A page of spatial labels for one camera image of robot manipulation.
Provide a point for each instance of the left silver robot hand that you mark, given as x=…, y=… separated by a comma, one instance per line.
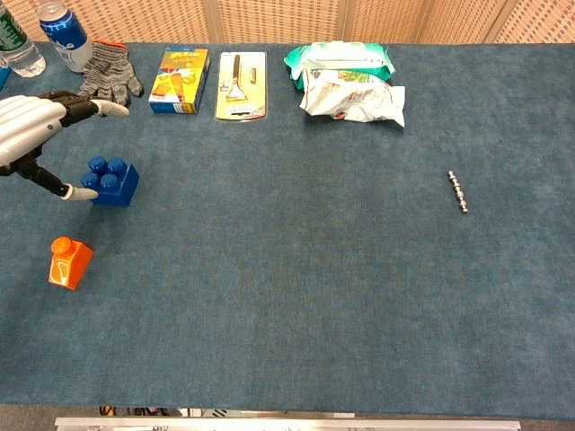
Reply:
x=27, y=125

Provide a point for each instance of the blue felt table cloth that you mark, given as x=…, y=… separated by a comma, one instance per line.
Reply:
x=287, y=292

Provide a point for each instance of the aluminium profile rail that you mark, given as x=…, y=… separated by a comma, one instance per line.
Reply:
x=287, y=424

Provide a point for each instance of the green wet wipes pack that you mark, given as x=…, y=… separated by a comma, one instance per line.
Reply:
x=341, y=56

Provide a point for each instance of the yellow snack box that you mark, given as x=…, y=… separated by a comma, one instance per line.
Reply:
x=177, y=81

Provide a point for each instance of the woven wicker folding screen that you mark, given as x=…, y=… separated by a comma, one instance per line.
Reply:
x=278, y=20

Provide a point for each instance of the blue toy block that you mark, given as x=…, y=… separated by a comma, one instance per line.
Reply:
x=117, y=190

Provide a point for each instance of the clear plastic water bottle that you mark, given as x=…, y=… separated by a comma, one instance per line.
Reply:
x=18, y=49

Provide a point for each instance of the razor in yellow blister pack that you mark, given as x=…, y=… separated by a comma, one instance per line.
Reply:
x=240, y=90

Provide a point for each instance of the grey knit work glove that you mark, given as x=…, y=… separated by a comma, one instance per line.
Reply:
x=110, y=74

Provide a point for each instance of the orange toy block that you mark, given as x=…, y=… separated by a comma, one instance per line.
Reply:
x=72, y=267

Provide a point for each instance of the small metal beaded rod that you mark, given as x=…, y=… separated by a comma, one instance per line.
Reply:
x=458, y=192

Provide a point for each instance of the white crumpled snack bag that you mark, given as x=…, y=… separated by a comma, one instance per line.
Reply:
x=359, y=103

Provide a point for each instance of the blue drink can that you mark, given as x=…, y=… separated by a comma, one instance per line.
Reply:
x=67, y=38

